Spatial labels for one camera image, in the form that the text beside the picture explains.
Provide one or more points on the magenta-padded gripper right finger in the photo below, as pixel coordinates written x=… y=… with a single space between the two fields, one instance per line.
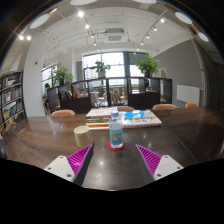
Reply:
x=164 y=166

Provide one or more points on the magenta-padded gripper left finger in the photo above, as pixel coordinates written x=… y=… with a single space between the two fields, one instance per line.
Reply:
x=62 y=167

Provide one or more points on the clear plastic water bottle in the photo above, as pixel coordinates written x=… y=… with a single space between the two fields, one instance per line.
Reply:
x=116 y=133

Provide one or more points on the cream paper cup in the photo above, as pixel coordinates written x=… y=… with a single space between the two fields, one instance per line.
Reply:
x=83 y=136

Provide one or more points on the red and white book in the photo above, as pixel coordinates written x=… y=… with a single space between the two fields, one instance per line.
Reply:
x=97 y=127

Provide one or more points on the orange chairs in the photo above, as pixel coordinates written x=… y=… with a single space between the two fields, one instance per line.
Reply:
x=62 y=112

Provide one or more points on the yellow-spined book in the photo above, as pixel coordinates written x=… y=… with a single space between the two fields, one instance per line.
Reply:
x=97 y=124

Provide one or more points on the dark-spined book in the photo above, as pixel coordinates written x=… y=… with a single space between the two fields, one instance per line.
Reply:
x=98 y=120

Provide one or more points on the white-covered book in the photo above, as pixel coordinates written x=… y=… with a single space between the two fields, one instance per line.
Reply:
x=100 y=112

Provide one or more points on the low dark shelf unit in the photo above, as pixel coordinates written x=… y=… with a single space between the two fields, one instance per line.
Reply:
x=140 y=100

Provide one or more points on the tall bookshelf with books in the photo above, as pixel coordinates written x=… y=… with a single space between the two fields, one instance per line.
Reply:
x=11 y=100

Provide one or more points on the potted green plant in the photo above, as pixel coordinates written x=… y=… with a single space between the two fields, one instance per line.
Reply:
x=100 y=68
x=62 y=75
x=147 y=65

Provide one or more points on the large window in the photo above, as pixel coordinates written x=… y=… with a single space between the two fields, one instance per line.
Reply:
x=115 y=60

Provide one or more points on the ceiling air conditioner unit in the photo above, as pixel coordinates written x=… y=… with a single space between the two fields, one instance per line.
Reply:
x=115 y=36

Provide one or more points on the ceiling lights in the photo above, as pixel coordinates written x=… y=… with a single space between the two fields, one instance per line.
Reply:
x=39 y=20

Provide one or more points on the white wall panel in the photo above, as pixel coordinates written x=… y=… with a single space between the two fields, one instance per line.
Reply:
x=188 y=94

